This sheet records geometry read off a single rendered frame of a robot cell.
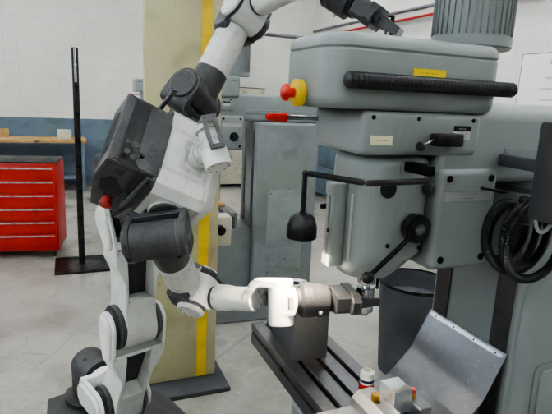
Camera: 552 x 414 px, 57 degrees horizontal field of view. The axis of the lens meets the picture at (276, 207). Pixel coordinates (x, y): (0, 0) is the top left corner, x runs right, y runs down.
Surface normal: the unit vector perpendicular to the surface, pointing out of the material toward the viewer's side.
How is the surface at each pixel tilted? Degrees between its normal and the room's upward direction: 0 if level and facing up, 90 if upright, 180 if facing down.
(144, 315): 81
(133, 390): 27
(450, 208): 90
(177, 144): 58
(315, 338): 90
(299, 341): 90
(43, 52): 90
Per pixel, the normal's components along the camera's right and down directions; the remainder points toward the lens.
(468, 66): 0.38, 0.22
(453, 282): -0.92, 0.04
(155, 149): 0.59, -0.36
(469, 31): -0.34, 0.18
